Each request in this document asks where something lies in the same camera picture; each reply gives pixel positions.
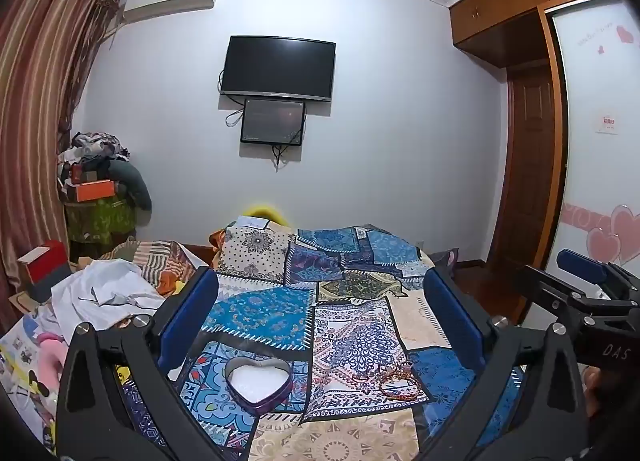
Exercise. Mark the red box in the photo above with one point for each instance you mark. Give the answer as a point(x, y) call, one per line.
point(47, 263)

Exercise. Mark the green patterned cloth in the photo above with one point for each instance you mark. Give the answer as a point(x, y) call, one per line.
point(100, 221)

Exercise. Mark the white heart-printed sliding door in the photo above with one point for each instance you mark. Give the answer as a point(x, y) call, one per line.
point(590, 166)

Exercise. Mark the cartoon printed sheet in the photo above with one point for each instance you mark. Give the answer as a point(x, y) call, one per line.
point(20, 356)

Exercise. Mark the wooden wardrobe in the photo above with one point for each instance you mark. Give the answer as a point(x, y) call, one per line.
point(500, 11)

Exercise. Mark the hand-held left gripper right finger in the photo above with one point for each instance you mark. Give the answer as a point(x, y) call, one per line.
point(452, 321)

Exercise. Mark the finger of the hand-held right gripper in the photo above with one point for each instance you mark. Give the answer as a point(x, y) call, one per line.
point(582, 265)
point(550, 291)

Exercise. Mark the person's right hand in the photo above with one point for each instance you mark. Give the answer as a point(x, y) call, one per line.
point(595, 391)

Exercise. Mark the brown wooden door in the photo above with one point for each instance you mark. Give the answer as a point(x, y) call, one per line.
point(525, 166)

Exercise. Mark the small black wall monitor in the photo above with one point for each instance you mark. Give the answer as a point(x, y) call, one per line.
point(272, 121)

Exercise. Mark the yellow plush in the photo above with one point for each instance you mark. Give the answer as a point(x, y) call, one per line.
point(262, 211)

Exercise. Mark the dark purple pillow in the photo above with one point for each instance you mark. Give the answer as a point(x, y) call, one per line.
point(445, 261)

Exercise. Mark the white rectangular sticker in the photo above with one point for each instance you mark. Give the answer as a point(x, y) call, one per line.
point(606, 123)

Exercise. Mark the orange striped bedding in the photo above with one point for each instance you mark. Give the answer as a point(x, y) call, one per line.
point(160, 256)

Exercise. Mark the pile of clothes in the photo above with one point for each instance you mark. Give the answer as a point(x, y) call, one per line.
point(95, 146)

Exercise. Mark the purple heart-shaped tin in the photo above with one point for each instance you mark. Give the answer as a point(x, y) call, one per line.
point(260, 403)

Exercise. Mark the white cloth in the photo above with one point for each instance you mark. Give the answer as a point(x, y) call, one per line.
point(100, 286)

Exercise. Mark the orange box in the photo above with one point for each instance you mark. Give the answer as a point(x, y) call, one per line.
point(95, 191)

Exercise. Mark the pink plush toy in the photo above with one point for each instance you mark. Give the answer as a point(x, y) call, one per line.
point(50, 366)

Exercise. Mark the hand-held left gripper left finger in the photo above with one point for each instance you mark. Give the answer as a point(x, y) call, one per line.
point(192, 311)

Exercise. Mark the patchwork patterned blanket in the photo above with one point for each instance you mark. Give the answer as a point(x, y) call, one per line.
point(350, 266)

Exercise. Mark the dark grey jacket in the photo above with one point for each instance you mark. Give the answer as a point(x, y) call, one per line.
point(132, 186)

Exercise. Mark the brown striped curtain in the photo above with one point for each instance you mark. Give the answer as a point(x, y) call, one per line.
point(40, 66)

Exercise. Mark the black wall television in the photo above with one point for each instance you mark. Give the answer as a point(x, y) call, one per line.
point(277, 66)

